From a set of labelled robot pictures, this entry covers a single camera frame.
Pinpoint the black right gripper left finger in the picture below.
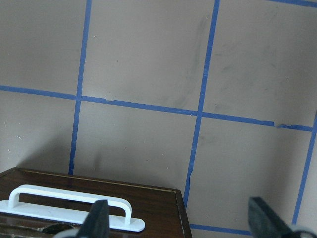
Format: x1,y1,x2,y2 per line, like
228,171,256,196
77,200,109,238

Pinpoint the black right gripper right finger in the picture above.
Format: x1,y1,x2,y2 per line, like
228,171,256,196
248,197,297,238

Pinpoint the dark wooden drawer cabinet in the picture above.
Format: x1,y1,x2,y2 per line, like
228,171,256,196
0,168,192,238

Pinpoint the white drawer handle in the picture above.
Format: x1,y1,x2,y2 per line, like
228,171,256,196
0,184,146,233

